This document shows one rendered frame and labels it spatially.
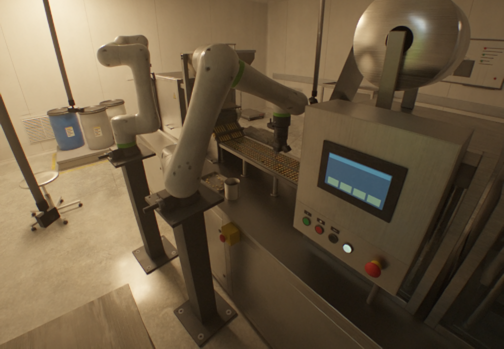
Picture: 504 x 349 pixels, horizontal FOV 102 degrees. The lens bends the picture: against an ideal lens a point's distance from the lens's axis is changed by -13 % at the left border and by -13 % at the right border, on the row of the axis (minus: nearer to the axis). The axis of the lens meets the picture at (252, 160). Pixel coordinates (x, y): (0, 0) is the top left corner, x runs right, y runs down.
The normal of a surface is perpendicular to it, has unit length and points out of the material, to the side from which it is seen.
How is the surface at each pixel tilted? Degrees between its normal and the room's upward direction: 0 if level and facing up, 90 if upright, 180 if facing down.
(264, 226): 0
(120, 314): 0
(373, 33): 90
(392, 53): 90
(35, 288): 0
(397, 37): 90
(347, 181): 90
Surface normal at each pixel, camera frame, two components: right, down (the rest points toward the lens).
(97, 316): 0.00, -0.90
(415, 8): -0.78, 0.27
